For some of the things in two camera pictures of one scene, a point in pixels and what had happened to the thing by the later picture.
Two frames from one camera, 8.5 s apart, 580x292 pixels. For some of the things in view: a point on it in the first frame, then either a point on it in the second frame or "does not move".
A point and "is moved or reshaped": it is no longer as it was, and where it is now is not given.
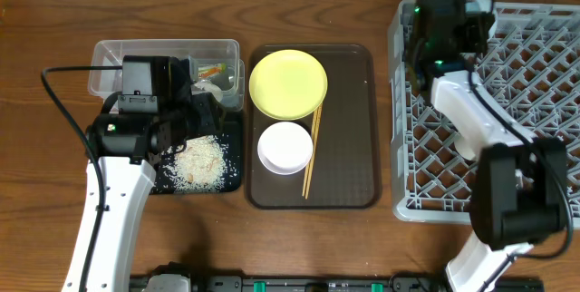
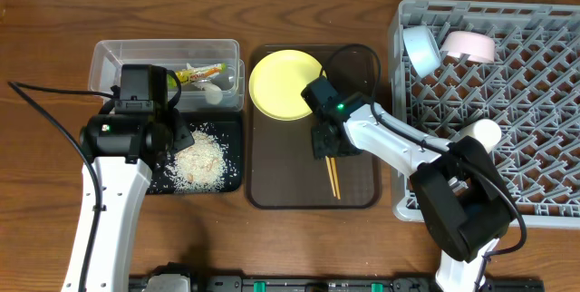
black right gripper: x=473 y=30 → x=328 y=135
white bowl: x=285 y=148 is moved or reshaped
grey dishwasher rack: x=531 y=79 does not move
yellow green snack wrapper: x=203 y=72 does not move
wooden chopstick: x=314 y=152 → x=335 y=176
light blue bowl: x=479 y=3 is moved or reshaped
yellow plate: x=288 y=84 does not move
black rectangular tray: x=232 y=141 does not move
